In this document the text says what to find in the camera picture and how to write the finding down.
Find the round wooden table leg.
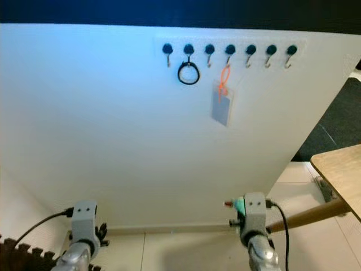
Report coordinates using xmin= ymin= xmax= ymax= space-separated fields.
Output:
xmin=266 ymin=198 xmax=352 ymax=234

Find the dark brown foam puzzle mat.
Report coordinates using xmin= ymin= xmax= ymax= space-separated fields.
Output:
xmin=0 ymin=237 xmax=61 ymax=271

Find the grey metal furniture foot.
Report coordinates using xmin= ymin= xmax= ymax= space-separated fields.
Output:
xmin=315 ymin=176 xmax=338 ymax=203

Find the white partition panel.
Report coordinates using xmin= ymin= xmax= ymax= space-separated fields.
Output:
xmin=0 ymin=23 xmax=361 ymax=230

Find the wooden table top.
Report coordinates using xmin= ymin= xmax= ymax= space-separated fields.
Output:
xmin=310 ymin=143 xmax=361 ymax=222

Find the black knob metal hook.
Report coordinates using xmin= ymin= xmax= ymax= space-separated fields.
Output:
xmin=244 ymin=44 xmax=257 ymax=68
xmin=264 ymin=44 xmax=278 ymax=69
xmin=284 ymin=45 xmax=298 ymax=69
xmin=183 ymin=43 xmax=195 ymax=64
xmin=205 ymin=43 xmax=216 ymax=68
xmin=225 ymin=44 xmax=236 ymax=67
xmin=162 ymin=43 xmax=174 ymax=68

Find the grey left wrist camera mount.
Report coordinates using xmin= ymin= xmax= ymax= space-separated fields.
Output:
xmin=72 ymin=200 xmax=98 ymax=244

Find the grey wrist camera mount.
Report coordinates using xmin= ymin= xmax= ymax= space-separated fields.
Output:
xmin=72 ymin=200 xmax=98 ymax=244
xmin=243 ymin=192 xmax=268 ymax=234

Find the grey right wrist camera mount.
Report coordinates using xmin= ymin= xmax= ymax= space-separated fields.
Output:
xmin=243 ymin=192 xmax=268 ymax=234

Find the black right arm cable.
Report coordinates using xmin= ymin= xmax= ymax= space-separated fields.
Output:
xmin=266 ymin=199 xmax=292 ymax=271

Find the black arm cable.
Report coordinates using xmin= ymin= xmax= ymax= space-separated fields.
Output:
xmin=266 ymin=199 xmax=292 ymax=271
xmin=14 ymin=207 xmax=74 ymax=249

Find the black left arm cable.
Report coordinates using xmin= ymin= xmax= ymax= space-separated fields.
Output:
xmin=14 ymin=207 xmax=74 ymax=249

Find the orange cord clear card tag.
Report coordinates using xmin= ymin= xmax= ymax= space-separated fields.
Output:
xmin=211 ymin=64 xmax=236 ymax=128

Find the black ring loop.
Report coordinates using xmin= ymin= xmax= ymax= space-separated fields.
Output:
xmin=177 ymin=60 xmax=201 ymax=86

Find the white hook rail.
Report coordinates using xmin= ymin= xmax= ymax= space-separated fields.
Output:
xmin=155 ymin=38 xmax=307 ymax=72

